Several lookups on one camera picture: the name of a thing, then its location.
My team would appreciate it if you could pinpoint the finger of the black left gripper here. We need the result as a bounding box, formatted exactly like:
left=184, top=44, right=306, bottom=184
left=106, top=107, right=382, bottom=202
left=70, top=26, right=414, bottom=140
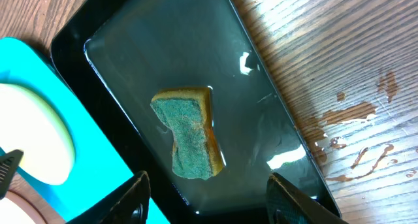
left=0, top=150, right=24, bottom=199

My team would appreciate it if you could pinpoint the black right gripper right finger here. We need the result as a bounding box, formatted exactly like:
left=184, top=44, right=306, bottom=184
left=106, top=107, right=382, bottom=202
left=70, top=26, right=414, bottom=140
left=266, top=173, right=347, bottom=224

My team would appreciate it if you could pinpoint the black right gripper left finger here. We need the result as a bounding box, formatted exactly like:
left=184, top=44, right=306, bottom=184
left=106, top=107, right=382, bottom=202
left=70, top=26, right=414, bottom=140
left=67, top=170, right=151, bottom=224

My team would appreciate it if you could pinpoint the light green plate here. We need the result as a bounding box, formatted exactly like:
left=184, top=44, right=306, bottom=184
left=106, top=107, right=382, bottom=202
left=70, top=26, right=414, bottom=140
left=1, top=84, right=75, bottom=185

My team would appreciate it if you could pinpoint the yellow green sponge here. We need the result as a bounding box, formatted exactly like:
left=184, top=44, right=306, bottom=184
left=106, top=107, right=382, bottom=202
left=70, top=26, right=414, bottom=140
left=150, top=87, right=224, bottom=180

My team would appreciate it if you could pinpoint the white plate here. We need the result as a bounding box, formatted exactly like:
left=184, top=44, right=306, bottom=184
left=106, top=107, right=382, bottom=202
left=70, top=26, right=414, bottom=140
left=1, top=191, right=46, bottom=224

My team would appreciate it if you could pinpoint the blue plastic tray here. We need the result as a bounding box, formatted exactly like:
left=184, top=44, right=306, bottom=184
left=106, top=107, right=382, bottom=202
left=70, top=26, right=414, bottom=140
left=0, top=37, right=170, bottom=224

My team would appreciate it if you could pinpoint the black water tray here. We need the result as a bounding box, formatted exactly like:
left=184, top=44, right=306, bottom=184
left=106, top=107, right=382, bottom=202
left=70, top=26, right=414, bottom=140
left=50, top=0, right=341, bottom=223

